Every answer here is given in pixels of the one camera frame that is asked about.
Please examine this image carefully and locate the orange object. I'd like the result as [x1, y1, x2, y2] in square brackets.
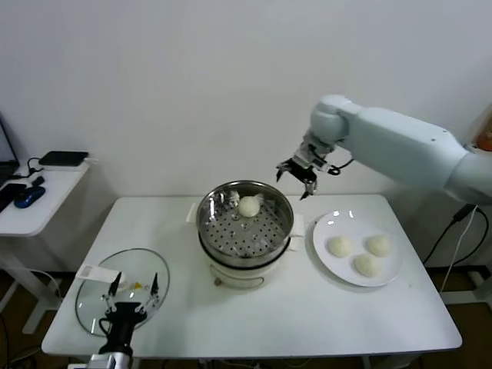
[474, 115, 492, 151]

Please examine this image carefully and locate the black flat device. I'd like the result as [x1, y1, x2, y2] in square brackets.
[38, 151, 89, 168]

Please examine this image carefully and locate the white electric cooker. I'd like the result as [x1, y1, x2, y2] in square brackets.
[198, 234, 301, 290]

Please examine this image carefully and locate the glass lid with white handle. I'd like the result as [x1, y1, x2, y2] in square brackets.
[75, 248, 171, 338]

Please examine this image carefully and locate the white floor cable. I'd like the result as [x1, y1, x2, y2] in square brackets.
[28, 268, 65, 301]

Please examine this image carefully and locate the white side table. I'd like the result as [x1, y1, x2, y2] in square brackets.
[0, 163, 91, 335]

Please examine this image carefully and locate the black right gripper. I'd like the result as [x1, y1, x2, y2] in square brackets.
[275, 155, 319, 201]

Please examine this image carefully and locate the white steamed baozi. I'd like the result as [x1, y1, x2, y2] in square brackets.
[238, 194, 261, 218]
[363, 234, 393, 258]
[351, 253, 382, 278]
[325, 234, 354, 258]

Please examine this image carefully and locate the black smartphone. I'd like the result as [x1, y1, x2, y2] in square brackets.
[0, 183, 28, 213]

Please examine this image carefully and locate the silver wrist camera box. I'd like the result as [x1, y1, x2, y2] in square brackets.
[301, 141, 334, 173]

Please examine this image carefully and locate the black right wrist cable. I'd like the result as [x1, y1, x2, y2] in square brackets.
[325, 155, 354, 177]

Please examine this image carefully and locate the perforated steel steamer basket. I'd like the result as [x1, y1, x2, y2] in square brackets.
[186, 179, 308, 259]

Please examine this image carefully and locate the black power cable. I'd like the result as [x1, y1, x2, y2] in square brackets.
[422, 203, 480, 266]

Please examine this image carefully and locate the white power cable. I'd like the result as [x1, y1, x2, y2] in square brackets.
[441, 207, 491, 304]

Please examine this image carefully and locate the white round plate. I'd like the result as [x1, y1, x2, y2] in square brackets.
[311, 210, 404, 288]

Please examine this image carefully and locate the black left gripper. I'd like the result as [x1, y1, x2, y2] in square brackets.
[98, 271, 161, 353]

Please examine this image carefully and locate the black desk cable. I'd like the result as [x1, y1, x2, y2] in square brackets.
[13, 156, 43, 181]

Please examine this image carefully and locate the blue computer mouse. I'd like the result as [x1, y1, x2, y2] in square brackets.
[14, 186, 46, 209]

